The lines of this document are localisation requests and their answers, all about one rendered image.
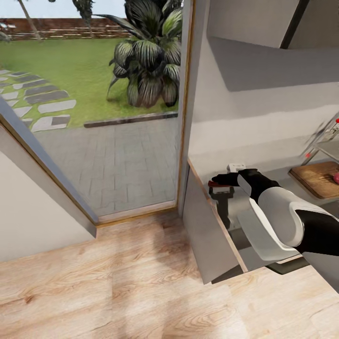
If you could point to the bowl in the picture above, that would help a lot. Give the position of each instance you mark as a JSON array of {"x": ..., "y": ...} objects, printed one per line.
[{"x": 266, "y": 225}]

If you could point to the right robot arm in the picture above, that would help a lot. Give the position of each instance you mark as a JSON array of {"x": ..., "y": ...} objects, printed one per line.
[{"x": 309, "y": 229}]

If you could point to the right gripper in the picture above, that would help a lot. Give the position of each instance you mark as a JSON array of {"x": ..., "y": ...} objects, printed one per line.
[{"x": 224, "y": 179}]

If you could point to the cutting board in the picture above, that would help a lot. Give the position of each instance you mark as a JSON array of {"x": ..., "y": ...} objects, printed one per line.
[{"x": 318, "y": 178}]

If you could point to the fixed window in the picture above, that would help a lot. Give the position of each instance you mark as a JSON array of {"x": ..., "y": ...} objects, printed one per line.
[{"x": 95, "y": 92}]

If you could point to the drop in sink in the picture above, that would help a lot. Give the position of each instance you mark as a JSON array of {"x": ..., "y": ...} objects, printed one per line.
[{"x": 330, "y": 147}]

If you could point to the cabinet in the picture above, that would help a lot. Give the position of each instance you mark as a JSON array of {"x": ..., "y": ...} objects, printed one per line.
[{"x": 286, "y": 24}]

